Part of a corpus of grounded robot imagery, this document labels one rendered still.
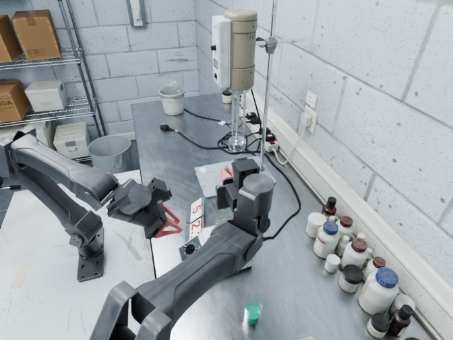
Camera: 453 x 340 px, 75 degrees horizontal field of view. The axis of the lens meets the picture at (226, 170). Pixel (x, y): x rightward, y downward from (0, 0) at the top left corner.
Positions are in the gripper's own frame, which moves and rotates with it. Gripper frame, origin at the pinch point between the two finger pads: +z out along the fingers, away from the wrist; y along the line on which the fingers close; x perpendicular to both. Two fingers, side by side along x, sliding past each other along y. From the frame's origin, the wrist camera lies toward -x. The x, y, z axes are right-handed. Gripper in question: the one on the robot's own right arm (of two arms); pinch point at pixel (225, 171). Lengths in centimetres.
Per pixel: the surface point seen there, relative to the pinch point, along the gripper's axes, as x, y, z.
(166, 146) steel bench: 31, 6, 68
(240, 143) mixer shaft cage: 14.1, -17.7, 32.8
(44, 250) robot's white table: 32, 54, 20
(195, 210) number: 30.0, 4.5, 19.5
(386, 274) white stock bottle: 18.9, -31.8, -28.3
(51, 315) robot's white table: 32, 49, -3
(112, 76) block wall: 51, 29, 239
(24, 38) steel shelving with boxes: 7, 80, 203
